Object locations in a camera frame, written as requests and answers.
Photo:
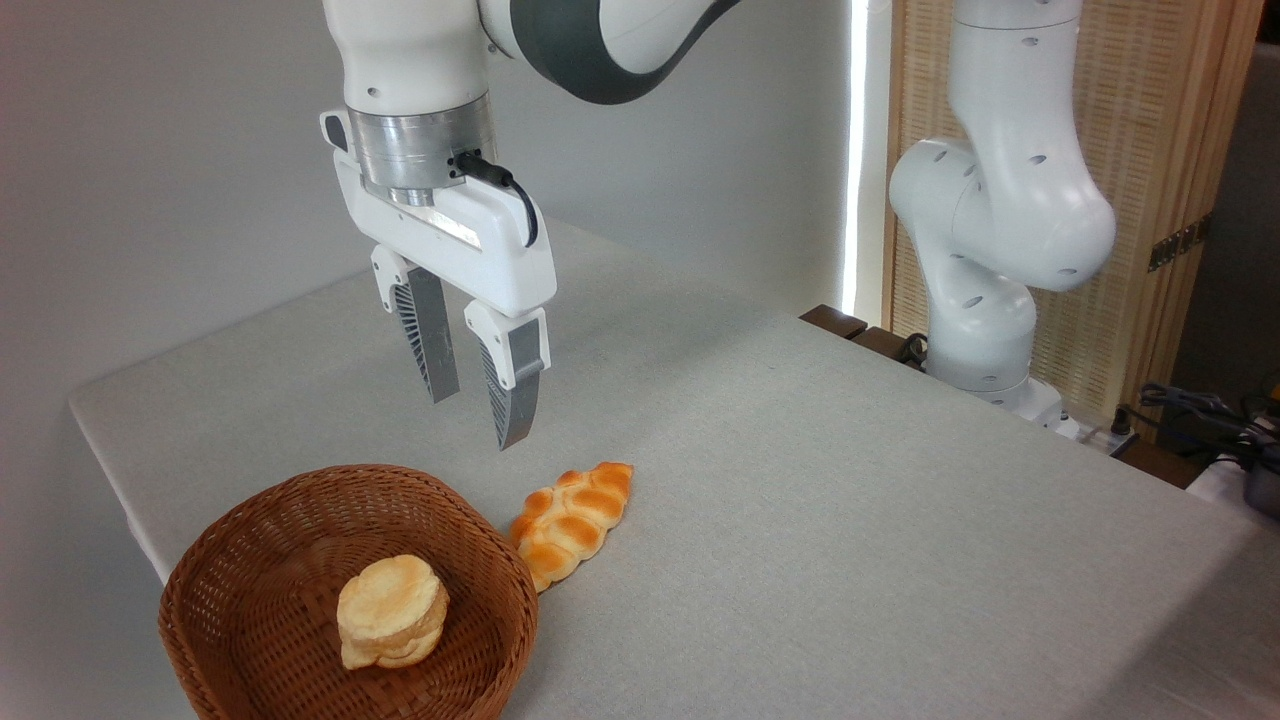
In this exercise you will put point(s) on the metal screen hinge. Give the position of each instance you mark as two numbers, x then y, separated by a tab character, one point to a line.
1178	243

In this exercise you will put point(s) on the dark wooden block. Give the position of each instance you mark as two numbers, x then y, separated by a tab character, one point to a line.
880	344
832	321

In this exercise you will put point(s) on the brown wicker basket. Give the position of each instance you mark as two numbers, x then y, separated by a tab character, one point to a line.
260	560

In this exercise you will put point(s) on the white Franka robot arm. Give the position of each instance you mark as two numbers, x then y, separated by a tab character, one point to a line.
1010	200

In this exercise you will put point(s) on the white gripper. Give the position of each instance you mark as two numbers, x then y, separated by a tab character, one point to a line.
470	245

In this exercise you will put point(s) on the braided golden bread loaf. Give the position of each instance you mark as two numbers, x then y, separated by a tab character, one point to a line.
575	520

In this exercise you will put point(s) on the wooden bamboo folding screen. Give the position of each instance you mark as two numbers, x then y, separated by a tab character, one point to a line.
1150	100

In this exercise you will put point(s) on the round pale bread bun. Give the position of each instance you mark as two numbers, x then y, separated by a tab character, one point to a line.
392	608

